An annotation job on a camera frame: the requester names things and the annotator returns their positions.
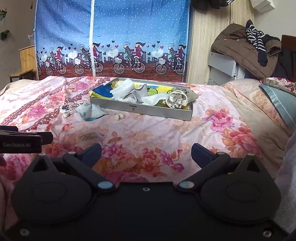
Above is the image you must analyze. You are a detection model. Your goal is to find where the hanging plant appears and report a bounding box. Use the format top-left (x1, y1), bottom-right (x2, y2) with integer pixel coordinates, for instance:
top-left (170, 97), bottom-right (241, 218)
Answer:
top-left (0, 9), bottom-right (10, 40)

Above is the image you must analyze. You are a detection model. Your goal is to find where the light blue pillow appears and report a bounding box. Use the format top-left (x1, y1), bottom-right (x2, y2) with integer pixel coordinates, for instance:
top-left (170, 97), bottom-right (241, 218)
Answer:
top-left (259, 85), bottom-right (296, 129)

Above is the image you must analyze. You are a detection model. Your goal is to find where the brown headboard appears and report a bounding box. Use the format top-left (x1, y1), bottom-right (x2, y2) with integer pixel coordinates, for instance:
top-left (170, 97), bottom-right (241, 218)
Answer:
top-left (281, 35), bottom-right (296, 82)

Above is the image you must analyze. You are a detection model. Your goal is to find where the grey blanket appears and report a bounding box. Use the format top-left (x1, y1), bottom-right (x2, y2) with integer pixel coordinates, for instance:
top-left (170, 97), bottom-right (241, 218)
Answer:
top-left (275, 137), bottom-right (296, 234)

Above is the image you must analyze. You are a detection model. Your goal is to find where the small white printed pouch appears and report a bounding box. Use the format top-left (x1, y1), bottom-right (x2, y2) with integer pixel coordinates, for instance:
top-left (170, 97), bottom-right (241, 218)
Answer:
top-left (59, 103), bottom-right (75, 117)

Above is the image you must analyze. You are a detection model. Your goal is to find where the grey cloth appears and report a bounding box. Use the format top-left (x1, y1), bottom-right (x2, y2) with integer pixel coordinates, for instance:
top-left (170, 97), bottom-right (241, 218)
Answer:
top-left (120, 84), bottom-right (148, 103)

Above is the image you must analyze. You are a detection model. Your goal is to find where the grey tray box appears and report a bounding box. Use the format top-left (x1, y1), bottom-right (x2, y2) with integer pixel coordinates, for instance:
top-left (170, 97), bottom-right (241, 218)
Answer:
top-left (89, 77), bottom-right (194, 121)

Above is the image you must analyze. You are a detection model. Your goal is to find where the grey cabinet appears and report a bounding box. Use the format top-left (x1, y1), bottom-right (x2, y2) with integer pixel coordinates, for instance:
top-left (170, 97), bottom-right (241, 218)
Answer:
top-left (208, 51), bottom-right (245, 86)

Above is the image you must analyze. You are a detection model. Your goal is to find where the grey drawstring pouch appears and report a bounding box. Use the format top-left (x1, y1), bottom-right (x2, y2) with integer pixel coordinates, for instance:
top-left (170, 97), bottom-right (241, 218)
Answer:
top-left (165, 87), bottom-right (199, 109)

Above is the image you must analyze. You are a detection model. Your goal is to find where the pink floral bed sheet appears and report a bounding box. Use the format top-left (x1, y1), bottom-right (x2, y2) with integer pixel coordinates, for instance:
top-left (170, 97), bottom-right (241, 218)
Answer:
top-left (0, 75), bottom-right (292, 186)

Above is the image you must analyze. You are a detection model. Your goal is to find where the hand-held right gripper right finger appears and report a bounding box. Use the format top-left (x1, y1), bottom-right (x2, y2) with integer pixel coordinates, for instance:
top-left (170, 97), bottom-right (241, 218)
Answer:
top-left (177, 143), bottom-right (266, 192)

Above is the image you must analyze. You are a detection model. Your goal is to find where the blue printed fabric wardrobe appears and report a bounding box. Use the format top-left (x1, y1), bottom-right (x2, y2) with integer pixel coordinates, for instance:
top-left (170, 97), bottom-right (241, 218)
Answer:
top-left (34, 0), bottom-right (194, 82)

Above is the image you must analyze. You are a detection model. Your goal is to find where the black hanging bag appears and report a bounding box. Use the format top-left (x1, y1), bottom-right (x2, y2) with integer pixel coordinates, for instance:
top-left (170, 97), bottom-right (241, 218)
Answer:
top-left (209, 0), bottom-right (236, 9)

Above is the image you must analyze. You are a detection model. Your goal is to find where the brown hanging bag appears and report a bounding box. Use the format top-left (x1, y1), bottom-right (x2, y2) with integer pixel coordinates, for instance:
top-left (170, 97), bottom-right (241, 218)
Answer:
top-left (192, 0), bottom-right (212, 11)

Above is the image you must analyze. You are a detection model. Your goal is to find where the dark blue garment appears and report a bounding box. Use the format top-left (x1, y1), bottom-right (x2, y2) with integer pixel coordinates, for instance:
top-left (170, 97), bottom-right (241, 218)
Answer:
top-left (264, 34), bottom-right (281, 44)

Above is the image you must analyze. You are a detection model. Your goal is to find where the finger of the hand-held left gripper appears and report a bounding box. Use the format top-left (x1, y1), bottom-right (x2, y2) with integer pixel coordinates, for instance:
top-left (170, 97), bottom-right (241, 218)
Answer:
top-left (37, 132), bottom-right (53, 144)

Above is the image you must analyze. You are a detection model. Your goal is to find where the floral pillow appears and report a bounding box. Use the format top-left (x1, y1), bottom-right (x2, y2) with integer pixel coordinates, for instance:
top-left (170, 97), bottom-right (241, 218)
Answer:
top-left (260, 77), bottom-right (296, 95)

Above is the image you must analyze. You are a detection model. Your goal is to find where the black garment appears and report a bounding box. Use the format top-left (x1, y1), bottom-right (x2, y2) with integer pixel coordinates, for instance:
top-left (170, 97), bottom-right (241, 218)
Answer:
top-left (275, 50), bottom-right (293, 80)

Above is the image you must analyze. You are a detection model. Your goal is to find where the light blue printed pouch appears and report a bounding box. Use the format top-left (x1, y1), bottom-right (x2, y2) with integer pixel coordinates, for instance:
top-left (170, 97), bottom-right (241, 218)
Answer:
top-left (74, 103), bottom-right (108, 121)

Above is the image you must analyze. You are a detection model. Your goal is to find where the brown jacket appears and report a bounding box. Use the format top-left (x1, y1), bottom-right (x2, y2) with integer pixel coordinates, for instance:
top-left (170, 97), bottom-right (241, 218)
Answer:
top-left (211, 23), bottom-right (281, 80)

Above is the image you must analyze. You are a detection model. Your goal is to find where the striped garment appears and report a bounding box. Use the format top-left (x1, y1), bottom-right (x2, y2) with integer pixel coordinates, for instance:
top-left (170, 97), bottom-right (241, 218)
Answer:
top-left (245, 20), bottom-right (269, 66)

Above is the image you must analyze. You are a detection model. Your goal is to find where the pile of folded cloths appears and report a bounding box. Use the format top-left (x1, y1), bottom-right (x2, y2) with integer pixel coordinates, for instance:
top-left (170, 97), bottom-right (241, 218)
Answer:
top-left (90, 80), bottom-right (176, 100)

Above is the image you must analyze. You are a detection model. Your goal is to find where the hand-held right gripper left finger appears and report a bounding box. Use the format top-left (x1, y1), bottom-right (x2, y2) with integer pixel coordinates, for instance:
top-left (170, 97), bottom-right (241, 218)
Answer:
top-left (28, 143), bottom-right (119, 192)

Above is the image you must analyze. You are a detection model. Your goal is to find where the wooden side cabinet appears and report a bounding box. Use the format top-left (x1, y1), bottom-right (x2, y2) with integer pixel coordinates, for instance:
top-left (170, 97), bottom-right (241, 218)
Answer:
top-left (19, 45), bottom-right (38, 80)

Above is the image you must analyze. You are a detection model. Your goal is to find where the small dark table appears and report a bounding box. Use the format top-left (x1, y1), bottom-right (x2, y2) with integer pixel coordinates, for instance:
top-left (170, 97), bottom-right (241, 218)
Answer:
top-left (9, 69), bottom-right (34, 82)

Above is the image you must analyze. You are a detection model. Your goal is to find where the wooden wardrobe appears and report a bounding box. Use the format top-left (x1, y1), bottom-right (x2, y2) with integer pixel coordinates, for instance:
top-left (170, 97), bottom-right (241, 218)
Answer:
top-left (187, 0), bottom-right (255, 85)

